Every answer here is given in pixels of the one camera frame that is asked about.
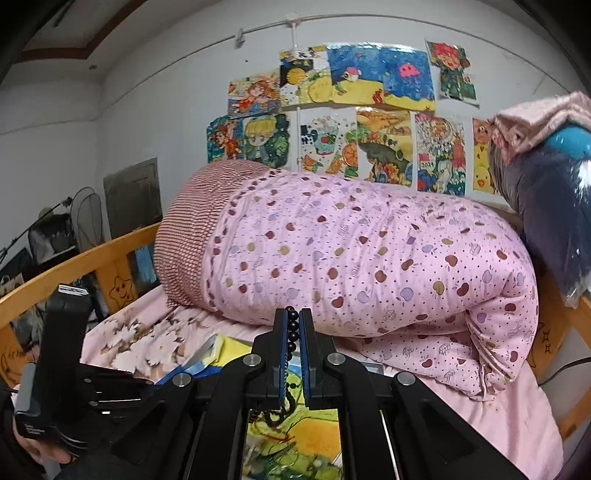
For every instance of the white wall conduit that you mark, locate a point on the white wall conduit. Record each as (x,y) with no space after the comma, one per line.
(265,26)

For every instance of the colourful crayon drawing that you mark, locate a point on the colourful crayon drawing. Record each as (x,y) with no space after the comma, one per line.
(318,438)

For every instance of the pink grey cloth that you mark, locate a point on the pink grey cloth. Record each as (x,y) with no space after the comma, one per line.
(545,115)

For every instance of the pink floral bed sheet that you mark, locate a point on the pink floral bed sheet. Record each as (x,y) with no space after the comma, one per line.
(508,429)

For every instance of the folded pink dotted quilt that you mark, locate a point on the folded pink dotted quilt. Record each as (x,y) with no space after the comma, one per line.
(369,258)

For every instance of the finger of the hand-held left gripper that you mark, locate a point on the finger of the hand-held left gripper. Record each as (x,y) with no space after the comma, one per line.
(115,381)

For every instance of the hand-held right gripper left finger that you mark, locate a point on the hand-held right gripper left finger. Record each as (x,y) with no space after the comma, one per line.
(281,341)

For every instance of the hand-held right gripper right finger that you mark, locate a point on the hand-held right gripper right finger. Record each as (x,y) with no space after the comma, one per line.
(305,341)

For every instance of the white paper tape strip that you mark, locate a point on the white paper tape strip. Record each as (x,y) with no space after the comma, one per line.
(203,353)

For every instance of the grey shallow tray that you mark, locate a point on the grey shallow tray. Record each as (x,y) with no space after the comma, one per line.
(374,368)

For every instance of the dark grey door panel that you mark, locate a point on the dark grey door panel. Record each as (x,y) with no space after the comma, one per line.
(131,198)

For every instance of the blue plastic-wrapped bundle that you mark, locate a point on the blue plastic-wrapped bundle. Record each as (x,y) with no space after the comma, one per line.
(545,221)

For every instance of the standing fan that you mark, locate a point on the standing fan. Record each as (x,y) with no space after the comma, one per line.
(87,217)

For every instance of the person's left hand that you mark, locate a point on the person's left hand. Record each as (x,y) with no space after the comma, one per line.
(44,450)

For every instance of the group of wall drawings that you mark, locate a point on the group of wall drawings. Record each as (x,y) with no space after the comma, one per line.
(392,83)

